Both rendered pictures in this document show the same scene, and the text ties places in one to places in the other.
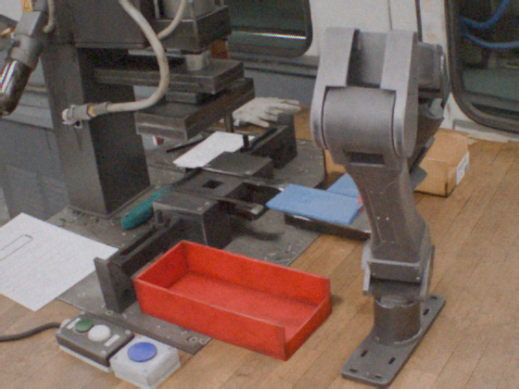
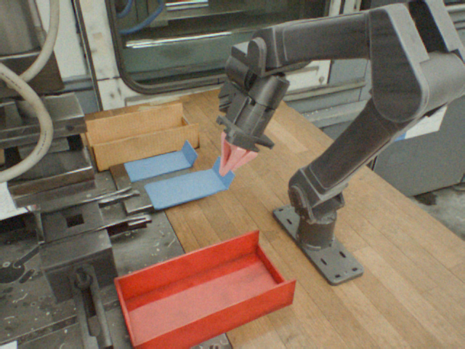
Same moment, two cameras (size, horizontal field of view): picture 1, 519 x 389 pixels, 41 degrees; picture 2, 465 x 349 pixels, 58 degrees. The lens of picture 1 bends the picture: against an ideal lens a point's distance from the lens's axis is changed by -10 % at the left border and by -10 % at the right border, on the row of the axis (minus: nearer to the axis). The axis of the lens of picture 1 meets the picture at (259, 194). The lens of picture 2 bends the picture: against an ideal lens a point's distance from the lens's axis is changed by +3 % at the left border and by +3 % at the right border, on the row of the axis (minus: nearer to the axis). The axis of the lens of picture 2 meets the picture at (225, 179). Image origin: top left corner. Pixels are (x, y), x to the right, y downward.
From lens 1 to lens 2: 0.75 m
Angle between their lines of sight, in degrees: 52
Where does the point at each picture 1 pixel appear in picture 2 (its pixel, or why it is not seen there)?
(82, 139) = not seen: outside the picture
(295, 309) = (238, 267)
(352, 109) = (445, 75)
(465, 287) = not seen: hidden behind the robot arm
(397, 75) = (451, 35)
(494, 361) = (378, 219)
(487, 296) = not seen: hidden behind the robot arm
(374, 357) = (333, 259)
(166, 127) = (66, 185)
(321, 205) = (190, 187)
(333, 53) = (406, 32)
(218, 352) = (247, 339)
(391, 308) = (333, 222)
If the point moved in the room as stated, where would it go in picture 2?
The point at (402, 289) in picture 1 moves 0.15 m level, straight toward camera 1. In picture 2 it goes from (327, 206) to (416, 249)
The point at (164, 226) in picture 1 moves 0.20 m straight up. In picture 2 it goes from (90, 279) to (55, 168)
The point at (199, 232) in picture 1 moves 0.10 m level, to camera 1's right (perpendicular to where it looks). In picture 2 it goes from (109, 263) to (148, 225)
